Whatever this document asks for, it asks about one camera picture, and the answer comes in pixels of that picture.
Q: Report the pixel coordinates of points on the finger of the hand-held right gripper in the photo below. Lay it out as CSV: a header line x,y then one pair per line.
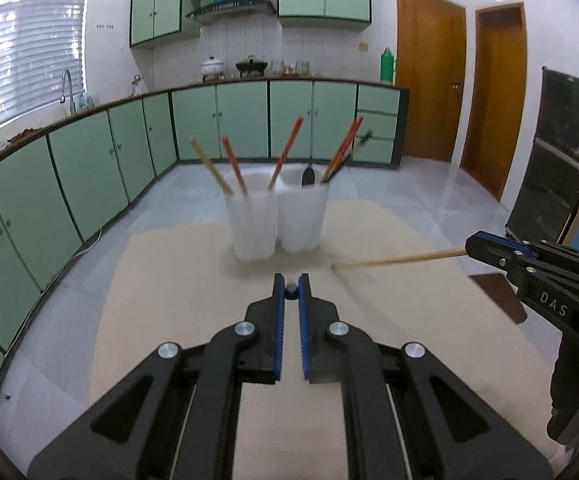
x,y
494,255
559,262

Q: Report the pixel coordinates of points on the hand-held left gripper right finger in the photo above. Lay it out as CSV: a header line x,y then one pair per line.
x,y
307,330

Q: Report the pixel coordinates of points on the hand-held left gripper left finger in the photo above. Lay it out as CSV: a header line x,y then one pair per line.
x,y
275,330

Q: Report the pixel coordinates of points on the white plastic utensil holder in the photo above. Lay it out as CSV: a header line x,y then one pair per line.
x,y
251,225
302,220

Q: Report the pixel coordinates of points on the black chopstick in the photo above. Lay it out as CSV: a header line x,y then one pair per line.
x,y
362,141

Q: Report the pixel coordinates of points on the black cabinet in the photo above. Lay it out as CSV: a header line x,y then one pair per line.
x,y
554,170

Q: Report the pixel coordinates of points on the beige table mat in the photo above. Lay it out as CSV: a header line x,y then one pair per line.
x,y
169,310

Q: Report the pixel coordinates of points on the black spoon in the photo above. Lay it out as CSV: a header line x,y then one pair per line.
x,y
308,177

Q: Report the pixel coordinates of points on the brown wooden door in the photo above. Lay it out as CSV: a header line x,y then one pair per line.
x,y
429,75
499,95

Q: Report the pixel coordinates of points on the green thermos flask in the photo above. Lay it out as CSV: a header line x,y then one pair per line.
x,y
387,65

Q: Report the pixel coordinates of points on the green base cabinets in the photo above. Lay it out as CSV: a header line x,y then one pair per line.
x,y
94,160

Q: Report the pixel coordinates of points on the glass jar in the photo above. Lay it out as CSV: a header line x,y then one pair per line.
x,y
305,67
275,66

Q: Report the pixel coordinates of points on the black cooking pot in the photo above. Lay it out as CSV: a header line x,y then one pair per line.
x,y
252,66

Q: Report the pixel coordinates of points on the silver cooking pot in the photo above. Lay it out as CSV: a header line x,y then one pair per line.
x,y
213,66

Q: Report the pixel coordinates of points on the metal kitchen faucet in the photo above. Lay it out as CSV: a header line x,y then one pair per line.
x,y
66,90

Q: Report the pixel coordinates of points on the window blinds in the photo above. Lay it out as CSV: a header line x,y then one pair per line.
x,y
34,55

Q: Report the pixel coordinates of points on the wall water tap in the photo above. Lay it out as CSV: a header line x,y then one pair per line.
x,y
138,82

